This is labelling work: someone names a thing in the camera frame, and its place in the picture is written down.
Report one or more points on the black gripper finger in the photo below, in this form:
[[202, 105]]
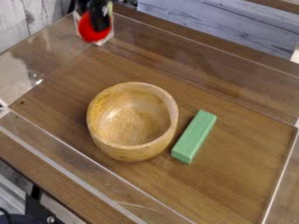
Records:
[[100, 10]]

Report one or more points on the red plush strawberry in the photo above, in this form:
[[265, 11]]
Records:
[[96, 26]]

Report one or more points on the wooden bowl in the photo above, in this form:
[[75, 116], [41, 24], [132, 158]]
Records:
[[133, 119]]

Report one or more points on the green rectangular block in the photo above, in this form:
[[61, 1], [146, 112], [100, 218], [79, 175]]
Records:
[[194, 136]]

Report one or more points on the black clamp under table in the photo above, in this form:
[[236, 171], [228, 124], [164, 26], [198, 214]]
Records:
[[37, 210]]

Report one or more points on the clear acrylic corner bracket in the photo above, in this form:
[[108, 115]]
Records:
[[86, 32]]

